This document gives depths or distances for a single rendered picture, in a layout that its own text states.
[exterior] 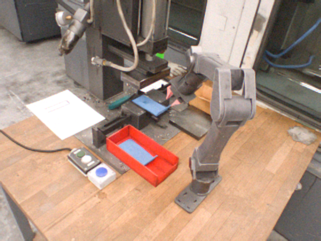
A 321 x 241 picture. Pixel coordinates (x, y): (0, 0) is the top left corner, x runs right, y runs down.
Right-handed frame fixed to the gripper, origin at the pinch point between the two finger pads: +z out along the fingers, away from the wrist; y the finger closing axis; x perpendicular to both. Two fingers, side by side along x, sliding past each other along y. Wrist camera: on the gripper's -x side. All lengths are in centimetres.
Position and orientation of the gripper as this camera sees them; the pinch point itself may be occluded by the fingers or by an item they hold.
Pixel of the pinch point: (171, 100)
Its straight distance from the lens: 104.3
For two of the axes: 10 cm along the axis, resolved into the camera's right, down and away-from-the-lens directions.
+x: -6.6, 3.8, -6.4
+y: -5.8, -8.1, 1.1
